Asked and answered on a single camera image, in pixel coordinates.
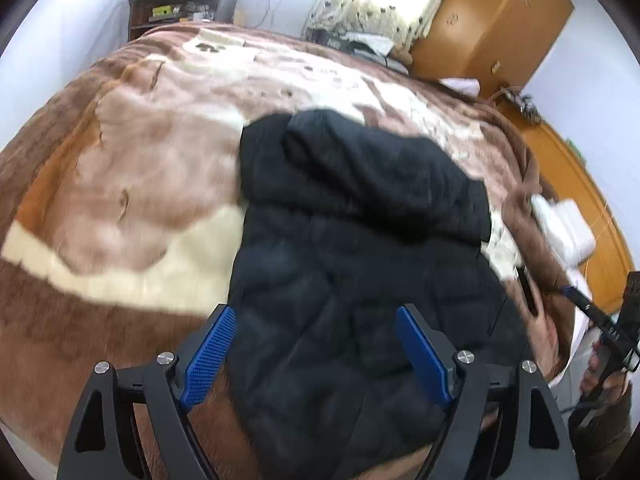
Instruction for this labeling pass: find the black smartphone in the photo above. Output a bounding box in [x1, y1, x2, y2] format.
[517, 265, 542, 319]

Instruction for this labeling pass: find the black quilted puffer jacket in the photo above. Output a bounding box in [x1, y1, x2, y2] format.
[227, 107, 535, 480]

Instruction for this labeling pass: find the heart print curtain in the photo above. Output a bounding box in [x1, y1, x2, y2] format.
[304, 0, 467, 57]

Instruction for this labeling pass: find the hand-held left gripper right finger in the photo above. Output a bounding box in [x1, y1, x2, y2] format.
[395, 303, 581, 480]

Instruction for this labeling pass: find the hanging wall cable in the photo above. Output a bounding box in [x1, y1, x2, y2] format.
[259, 0, 288, 28]

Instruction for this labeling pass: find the pile of clothes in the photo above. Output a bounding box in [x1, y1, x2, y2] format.
[320, 29, 415, 75]

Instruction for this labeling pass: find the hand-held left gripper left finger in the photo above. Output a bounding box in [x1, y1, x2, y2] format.
[56, 304, 238, 480]

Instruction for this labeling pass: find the person's right forearm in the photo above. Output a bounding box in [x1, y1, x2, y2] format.
[569, 385, 635, 480]

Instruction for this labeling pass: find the brown printed plush blanket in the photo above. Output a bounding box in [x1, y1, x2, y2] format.
[0, 22, 576, 480]

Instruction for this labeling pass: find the pink cloth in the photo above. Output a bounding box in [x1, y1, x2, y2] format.
[439, 77, 482, 97]

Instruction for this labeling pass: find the power strip with plugs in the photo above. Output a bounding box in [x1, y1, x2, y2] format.
[502, 89, 545, 125]

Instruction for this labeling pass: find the wooden wardrobe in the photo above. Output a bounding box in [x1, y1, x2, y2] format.
[409, 0, 576, 100]

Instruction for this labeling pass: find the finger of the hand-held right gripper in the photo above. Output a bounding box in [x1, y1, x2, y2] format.
[561, 284, 612, 328]

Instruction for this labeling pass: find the wooden headboard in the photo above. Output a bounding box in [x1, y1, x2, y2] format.
[497, 92, 637, 313]

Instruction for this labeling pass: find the white pillow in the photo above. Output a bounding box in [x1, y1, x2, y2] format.
[530, 194, 598, 264]

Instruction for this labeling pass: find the cluttered grey shelf unit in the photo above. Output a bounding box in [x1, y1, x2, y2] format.
[127, 0, 242, 42]

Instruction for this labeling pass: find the person's right hand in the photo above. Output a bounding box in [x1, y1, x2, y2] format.
[579, 339, 632, 397]

